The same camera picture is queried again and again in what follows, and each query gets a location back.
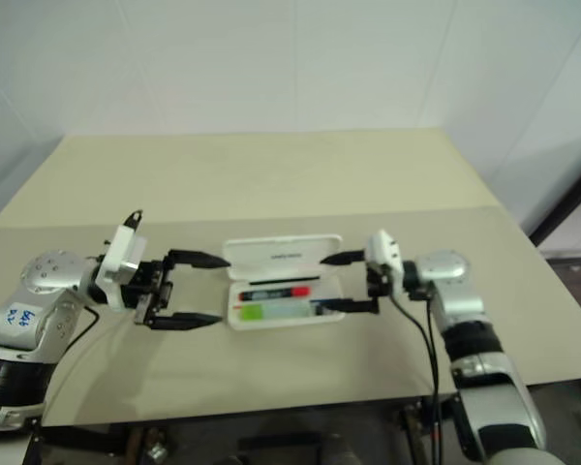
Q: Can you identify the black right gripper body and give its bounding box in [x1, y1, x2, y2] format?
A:
[365, 262, 394, 300]

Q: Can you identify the white hinged pencil case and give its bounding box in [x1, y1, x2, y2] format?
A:
[222, 233, 347, 333]

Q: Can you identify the black table frame bar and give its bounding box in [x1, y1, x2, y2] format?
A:
[41, 424, 130, 457]

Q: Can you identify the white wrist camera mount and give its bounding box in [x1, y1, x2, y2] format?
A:
[95, 208, 149, 312]
[364, 228, 407, 297]

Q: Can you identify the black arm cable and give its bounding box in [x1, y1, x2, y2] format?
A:
[390, 294, 442, 465]
[425, 294, 438, 403]
[52, 304, 102, 365]

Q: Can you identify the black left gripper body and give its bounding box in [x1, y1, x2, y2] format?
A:
[122, 259, 175, 326]

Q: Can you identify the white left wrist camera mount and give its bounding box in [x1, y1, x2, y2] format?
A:
[95, 208, 149, 312]

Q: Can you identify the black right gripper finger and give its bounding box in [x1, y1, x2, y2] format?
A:
[319, 296, 382, 316]
[320, 248, 370, 266]

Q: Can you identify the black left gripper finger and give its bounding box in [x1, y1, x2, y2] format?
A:
[146, 312, 223, 332]
[164, 248, 231, 273]

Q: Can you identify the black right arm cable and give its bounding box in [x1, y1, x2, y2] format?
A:
[390, 294, 442, 465]
[425, 294, 438, 403]

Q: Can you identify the red marker with black label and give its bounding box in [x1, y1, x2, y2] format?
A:
[237, 286, 313, 302]

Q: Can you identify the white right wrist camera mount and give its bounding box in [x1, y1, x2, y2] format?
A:
[364, 228, 407, 297]

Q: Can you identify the black table frame bracket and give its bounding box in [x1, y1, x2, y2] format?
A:
[400, 395, 462, 443]

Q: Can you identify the green highlighter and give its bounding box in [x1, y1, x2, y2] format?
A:
[239, 301, 317, 323]

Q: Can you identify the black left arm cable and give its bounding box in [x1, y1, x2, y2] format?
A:
[52, 304, 102, 365]

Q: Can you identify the metal caster under table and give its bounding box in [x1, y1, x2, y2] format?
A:
[143, 427, 171, 460]

